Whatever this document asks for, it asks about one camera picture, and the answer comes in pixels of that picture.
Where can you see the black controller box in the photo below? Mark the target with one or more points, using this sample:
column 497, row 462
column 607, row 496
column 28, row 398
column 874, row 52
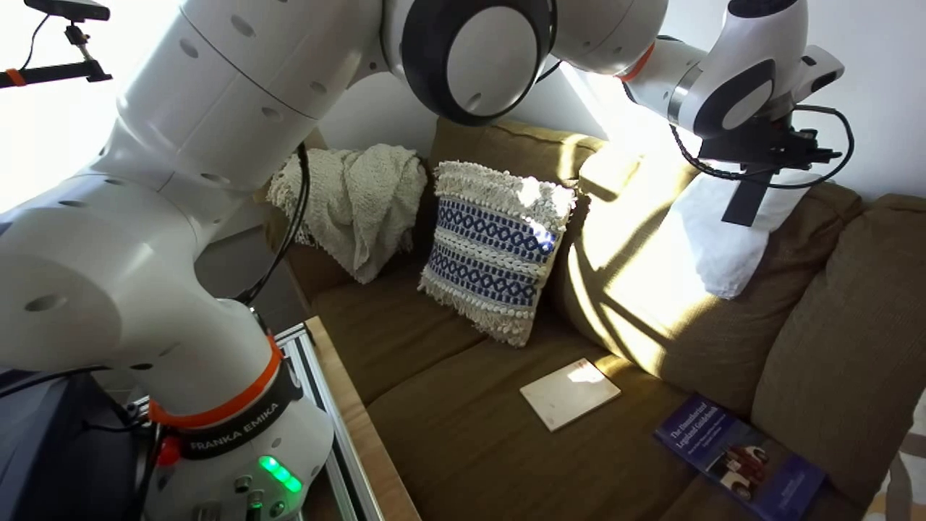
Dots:
column 47, row 452

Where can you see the white towel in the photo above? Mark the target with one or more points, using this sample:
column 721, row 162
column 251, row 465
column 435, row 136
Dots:
column 718, row 255

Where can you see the blue white patterned cushion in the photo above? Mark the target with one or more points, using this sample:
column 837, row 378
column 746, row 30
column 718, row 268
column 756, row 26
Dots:
column 494, row 250

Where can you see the white paper card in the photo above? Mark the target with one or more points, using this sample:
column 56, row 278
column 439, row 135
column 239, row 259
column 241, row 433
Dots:
column 569, row 394

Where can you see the black camera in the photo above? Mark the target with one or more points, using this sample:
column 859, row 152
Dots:
column 67, row 10

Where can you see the wooden board edge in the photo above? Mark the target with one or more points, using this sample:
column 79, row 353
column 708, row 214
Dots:
column 364, row 424

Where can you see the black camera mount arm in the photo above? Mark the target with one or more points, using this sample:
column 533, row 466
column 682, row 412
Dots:
column 58, row 71

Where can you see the purple booklet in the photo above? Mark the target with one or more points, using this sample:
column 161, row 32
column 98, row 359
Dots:
column 738, row 452

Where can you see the white fabric with brown stripes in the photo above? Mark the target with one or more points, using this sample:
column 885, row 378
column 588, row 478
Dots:
column 898, row 486

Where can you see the red connector plug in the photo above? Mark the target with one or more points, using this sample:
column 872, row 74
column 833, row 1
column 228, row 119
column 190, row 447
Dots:
column 168, row 449

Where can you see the brown fabric sofa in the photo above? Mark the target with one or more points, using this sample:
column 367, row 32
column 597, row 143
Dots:
column 465, row 424

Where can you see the beige fringed throw blanket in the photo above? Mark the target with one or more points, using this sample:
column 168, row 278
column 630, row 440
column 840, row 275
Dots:
column 356, row 206

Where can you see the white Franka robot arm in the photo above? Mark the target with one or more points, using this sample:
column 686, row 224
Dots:
column 220, row 104

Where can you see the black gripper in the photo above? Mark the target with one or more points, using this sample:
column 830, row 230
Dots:
column 763, row 145

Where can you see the aluminium profile frame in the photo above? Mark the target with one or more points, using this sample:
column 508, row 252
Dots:
column 319, row 405

